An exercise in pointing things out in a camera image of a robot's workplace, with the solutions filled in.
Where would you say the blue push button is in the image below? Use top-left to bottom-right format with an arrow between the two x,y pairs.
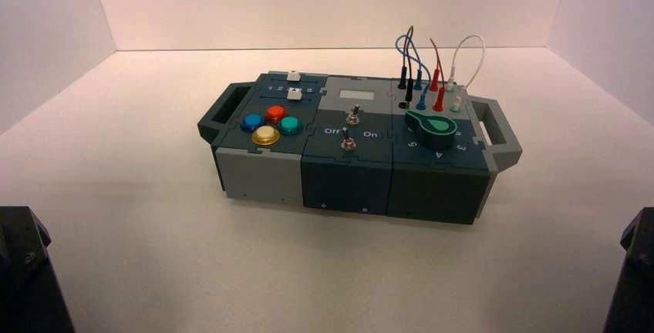
240,113 -> 265,133

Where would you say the green push button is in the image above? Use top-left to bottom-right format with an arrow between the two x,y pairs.
278,116 -> 304,136

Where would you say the red push button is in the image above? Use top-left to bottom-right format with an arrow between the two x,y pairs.
264,105 -> 288,125

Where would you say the yellow push button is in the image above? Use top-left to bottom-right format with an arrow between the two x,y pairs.
251,126 -> 281,147

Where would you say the dark teal grey task box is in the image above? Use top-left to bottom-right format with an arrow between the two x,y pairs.
197,71 -> 523,226

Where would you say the green rotary knob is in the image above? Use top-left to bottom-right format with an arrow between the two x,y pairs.
405,110 -> 458,150

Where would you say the black jumper cable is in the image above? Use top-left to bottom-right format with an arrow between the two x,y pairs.
398,25 -> 416,109

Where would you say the blue jumper cable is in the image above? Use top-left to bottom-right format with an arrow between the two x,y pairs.
396,34 -> 431,111

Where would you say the red jumper cable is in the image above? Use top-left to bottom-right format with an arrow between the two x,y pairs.
429,38 -> 447,113

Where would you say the white jumper cable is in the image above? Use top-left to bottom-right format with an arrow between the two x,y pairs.
445,34 -> 485,113

